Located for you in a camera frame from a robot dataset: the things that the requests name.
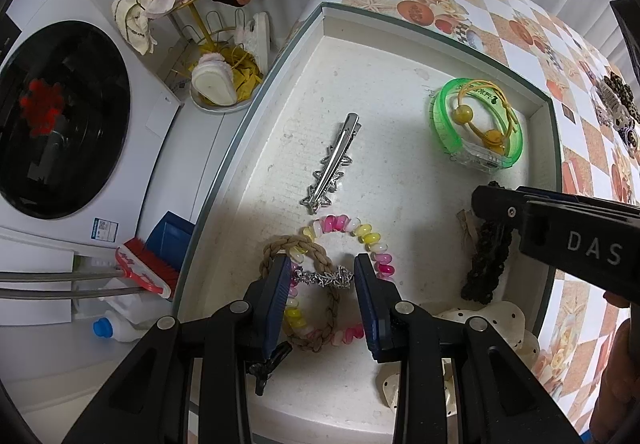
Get white shallow tray box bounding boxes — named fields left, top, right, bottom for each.
left=170, top=2, right=566, bottom=440

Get checkered tablecloth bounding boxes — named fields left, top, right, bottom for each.
left=310, top=0, right=640, bottom=430

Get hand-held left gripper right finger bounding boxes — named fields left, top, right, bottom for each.
left=352, top=253, right=583, bottom=444

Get gold metal rack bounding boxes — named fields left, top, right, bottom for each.
left=146, top=0, right=263, bottom=100

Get grey metal rods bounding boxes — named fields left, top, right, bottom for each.
left=0, top=269, right=126, bottom=300

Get white bottle blue cap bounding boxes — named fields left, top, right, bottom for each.
left=92, top=294, right=156, bottom=344

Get small silver star hair clip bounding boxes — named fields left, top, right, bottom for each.
left=291, top=265, right=355, bottom=292

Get person's right hand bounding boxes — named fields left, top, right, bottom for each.
left=590, top=291, right=640, bottom=444

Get green transparent bangle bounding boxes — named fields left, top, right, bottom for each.
left=427, top=77, right=526, bottom=172

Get cream polka dot scrunchie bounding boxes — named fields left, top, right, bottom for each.
left=375, top=301, right=541, bottom=425

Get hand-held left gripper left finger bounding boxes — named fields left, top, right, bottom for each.
left=62, top=254, right=293, bottom=444

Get blue dustpan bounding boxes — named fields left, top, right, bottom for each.
left=145, top=209, right=197, bottom=270

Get black claw hair clip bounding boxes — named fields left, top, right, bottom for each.
left=245, top=340, right=292, bottom=397

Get pink yellow spiral bracelet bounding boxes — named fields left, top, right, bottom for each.
left=282, top=214, right=396, bottom=350

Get dark brown scrunchie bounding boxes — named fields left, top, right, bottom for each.
left=460, top=180, right=516, bottom=302

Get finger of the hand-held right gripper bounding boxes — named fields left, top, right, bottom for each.
left=472, top=184, right=527, bottom=237
left=515, top=185, right=640, bottom=217

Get white fluffy slipper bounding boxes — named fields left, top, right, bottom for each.
left=234, top=12, right=272, bottom=70
left=191, top=53, right=237, bottom=108

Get pile of hair accessories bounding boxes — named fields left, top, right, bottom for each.
left=590, top=72, right=640, bottom=152

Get yellow beaded hair tie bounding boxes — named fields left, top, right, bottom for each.
left=452, top=79, right=521, bottom=155

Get long silver star hair clip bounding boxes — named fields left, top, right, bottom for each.
left=299, top=113, right=362, bottom=215

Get beige braided hair tie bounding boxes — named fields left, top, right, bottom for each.
left=260, top=234, right=341, bottom=354

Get red brush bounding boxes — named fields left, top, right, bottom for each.
left=115, top=237, right=180, bottom=300

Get yellow cloth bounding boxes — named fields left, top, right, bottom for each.
left=220, top=44, right=264, bottom=102

